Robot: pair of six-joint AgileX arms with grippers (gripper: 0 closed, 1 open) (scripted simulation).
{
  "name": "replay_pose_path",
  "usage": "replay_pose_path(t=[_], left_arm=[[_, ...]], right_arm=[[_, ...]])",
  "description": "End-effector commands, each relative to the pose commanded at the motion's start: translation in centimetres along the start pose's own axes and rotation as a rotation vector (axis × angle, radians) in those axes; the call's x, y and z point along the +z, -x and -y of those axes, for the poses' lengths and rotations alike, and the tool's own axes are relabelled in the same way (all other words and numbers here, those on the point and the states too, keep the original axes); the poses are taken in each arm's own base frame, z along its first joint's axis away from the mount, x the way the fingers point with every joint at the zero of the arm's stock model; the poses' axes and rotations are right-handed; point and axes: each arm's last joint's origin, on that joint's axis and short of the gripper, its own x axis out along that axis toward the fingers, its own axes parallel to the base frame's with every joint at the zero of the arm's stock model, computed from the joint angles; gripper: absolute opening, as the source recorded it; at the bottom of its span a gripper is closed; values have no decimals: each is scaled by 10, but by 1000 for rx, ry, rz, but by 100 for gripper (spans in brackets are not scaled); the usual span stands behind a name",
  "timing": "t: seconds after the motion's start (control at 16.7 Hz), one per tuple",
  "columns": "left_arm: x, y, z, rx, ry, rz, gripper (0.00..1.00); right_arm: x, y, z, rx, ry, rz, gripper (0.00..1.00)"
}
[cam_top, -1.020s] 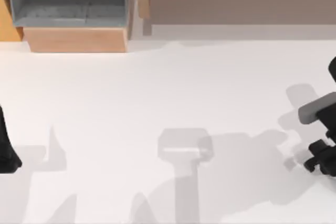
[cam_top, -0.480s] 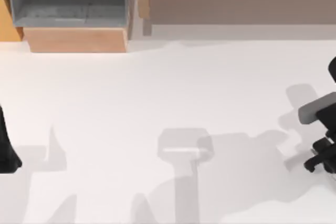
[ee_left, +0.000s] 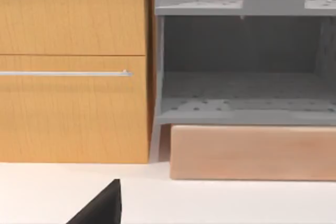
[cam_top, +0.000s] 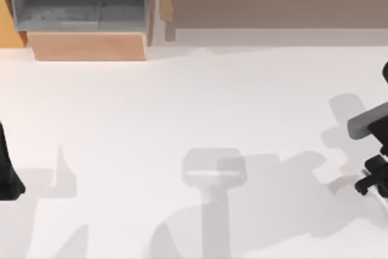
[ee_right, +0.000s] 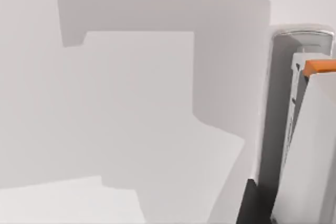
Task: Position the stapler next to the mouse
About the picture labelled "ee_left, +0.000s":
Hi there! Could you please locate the wooden drawer front with handle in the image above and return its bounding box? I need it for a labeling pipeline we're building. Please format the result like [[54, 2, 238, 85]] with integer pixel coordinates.
[[0, 55, 150, 164]]

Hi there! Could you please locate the pale wooden drawer front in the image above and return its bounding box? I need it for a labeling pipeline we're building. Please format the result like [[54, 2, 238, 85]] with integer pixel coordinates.
[[169, 124, 336, 182]]

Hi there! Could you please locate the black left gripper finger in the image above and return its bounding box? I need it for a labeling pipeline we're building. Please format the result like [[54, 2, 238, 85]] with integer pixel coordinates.
[[65, 178, 123, 224]]

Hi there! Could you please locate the long metal handle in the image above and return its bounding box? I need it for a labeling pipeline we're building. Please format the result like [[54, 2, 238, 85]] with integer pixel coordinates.
[[0, 69, 134, 78]]

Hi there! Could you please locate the wooden cupboard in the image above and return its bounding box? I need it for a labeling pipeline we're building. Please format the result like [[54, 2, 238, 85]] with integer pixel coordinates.
[[0, 0, 158, 165]]

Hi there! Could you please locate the grey open shelf unit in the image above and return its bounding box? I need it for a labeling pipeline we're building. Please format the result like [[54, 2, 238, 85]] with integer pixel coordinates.
[[154, 0, 336, 162]]

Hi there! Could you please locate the plain wooden drawer front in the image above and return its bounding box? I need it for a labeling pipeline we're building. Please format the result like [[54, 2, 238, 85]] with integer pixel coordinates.
[[0, 0, 146, 56]]

